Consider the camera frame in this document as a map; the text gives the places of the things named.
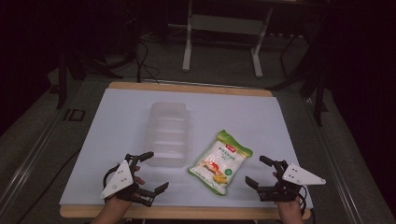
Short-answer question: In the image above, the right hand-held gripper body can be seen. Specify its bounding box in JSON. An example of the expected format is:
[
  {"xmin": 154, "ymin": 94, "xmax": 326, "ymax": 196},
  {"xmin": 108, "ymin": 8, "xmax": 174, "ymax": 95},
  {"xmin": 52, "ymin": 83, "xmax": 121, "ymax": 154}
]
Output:
[{"xmin": 257, "ymin": 160, "xmax": 327, "ymax": 203}]

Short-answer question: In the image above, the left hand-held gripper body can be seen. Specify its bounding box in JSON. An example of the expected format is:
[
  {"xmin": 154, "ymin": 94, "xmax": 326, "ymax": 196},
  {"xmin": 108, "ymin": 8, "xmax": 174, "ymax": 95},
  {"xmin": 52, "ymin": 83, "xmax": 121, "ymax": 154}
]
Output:
[{"xmin": 100, "ymin": 153, "xmax": 156, "ymax": 208}]

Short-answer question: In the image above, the clear plastic container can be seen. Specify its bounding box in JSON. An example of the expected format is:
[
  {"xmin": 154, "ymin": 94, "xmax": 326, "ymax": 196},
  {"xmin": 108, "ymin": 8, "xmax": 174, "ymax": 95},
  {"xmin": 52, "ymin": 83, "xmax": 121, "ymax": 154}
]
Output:
[{"xmin": 145, "ymin": 101, "xmax": 191, "ymax": 169}]

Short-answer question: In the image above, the green and white snack packet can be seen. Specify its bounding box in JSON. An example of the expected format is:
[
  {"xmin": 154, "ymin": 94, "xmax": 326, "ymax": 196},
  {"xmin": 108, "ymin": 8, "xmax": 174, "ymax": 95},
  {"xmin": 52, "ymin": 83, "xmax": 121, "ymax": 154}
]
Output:
[{"xmin": 187, "ymin": 129, "xmax": 254, "ymax": 197}]

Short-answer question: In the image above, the person's left hand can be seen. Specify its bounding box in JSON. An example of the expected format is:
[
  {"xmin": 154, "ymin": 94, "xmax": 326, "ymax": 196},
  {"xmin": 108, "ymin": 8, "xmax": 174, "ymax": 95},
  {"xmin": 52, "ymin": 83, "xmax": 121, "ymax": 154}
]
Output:
[{"xmin": 104, "ymin": 165, "xmax": 147, "ymax": 216}]

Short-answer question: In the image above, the person's right hand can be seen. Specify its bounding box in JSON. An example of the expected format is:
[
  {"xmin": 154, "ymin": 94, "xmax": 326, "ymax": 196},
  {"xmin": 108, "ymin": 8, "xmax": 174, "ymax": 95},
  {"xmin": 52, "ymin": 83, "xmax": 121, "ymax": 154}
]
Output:
[{"xmin": 272, "ymin": 172, "xmax": 305, "ymax": 219}]

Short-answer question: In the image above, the white table mat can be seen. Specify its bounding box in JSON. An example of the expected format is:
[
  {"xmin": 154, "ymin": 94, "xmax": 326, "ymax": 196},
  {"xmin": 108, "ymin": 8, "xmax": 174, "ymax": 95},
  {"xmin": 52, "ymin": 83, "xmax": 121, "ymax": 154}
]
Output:
[{"xmin": 58, "ymin": 88, "xmax": 314, "ymax": 209}]

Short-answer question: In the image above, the wooden table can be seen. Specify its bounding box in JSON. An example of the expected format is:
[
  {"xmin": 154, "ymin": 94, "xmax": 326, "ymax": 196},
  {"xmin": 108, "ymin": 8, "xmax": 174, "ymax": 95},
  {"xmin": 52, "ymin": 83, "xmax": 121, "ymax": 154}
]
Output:
[{"xmin": 59, "ymin": 80, "xmax": 313, "ymax": 220}]

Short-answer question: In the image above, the black metal stand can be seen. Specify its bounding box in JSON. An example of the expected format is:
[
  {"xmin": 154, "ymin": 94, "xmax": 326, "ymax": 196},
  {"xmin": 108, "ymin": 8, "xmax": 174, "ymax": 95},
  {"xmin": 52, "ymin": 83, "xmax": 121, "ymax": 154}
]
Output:
[
  {"xmin": 55, "ymin": 46, "xmax": 125, "ymax": 110},
  {"xmin": 266, "ymin": 27, "xmax": 329, "ymax": 128}
]

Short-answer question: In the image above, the white metal stand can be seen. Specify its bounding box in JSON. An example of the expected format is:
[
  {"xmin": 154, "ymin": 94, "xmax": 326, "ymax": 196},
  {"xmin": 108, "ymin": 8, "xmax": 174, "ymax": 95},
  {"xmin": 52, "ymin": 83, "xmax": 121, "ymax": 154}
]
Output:
[{"xmin": 181, "ymin": 0, "xmax": 276, "ymax": 79}]

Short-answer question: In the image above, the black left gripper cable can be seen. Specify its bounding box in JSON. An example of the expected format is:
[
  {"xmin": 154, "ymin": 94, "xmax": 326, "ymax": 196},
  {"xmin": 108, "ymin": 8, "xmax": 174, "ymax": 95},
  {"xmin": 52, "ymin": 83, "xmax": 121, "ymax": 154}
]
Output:
[{"xmin": 102, "ymin": 163, "xmax": 121, "ymax": 189}]

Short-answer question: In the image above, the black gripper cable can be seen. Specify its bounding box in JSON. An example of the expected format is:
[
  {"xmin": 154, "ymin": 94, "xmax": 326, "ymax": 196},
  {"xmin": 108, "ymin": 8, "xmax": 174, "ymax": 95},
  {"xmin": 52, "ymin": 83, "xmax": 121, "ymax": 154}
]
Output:
[
  {"xmin": 297, "ymin": 184, "xmax": 309, "ymax": 217},
  {"xmin": 102, "ymin": 163, "xmax": 121, "ymax": 189}
]

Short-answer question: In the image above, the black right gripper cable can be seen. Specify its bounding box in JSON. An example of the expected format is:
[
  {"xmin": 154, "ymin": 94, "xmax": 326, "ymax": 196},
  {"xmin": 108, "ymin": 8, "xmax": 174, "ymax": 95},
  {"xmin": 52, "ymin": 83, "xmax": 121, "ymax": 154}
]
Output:
[{"xmin": 297, "ymin": 184, "xmax": 309, "ymax": 217}]

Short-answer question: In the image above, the metal floor rail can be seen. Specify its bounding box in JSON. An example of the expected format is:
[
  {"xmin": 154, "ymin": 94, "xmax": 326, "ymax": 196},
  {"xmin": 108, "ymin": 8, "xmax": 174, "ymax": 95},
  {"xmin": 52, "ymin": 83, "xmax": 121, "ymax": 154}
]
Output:
[
  {"xmin": 0, "ymin": 105, "xmax": 68, "ymax": 216},
  {"xmin": 303, "ymin": 98, "xmax": 366, "ymax": 224}
]

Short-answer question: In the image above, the black floor cable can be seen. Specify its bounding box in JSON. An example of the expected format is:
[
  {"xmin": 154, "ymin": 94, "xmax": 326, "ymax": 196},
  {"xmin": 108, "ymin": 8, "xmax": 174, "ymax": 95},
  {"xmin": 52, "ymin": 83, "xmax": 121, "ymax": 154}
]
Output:
[{"xmin": 15, "ymin": 148, "xmax": 82, "ymax": 224}]

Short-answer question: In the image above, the black cable bundle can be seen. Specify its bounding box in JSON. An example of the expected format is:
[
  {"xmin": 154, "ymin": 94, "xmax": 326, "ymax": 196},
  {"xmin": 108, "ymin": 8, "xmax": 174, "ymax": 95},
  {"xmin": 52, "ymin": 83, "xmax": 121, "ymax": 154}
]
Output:
[{"xmin": 133, "ymin": 36, "xmax": 163, "ymax": 85}]

